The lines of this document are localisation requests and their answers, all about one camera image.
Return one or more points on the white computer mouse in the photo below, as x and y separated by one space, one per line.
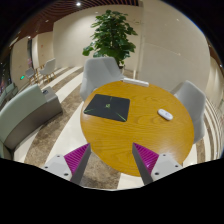
166 115

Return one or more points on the grey green sofa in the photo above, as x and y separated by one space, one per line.
25 113

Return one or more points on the grey chair right of table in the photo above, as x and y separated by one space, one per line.
194 101

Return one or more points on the distant small grey chair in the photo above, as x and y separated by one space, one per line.
30 74

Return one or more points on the white keyboard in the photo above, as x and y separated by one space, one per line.
135 82

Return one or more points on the black mouse pad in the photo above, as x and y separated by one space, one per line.
109 107

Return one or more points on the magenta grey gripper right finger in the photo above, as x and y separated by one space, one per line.
153 166

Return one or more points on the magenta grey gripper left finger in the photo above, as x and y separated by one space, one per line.
71 166

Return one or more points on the large green potted plant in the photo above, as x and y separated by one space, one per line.
110 38

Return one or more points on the grey chair behind table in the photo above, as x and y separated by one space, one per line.
98 72

